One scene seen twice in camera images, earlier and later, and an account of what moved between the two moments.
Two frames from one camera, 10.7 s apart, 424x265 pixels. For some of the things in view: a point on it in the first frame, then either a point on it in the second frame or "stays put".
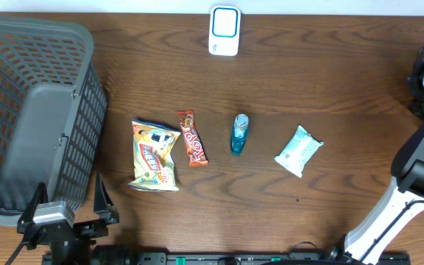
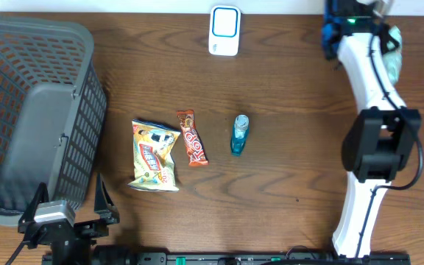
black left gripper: (103, 216) stays put
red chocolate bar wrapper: (196, 152) stays put
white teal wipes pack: (299, 150) → (393, 57)
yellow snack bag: (154, 167) stays put
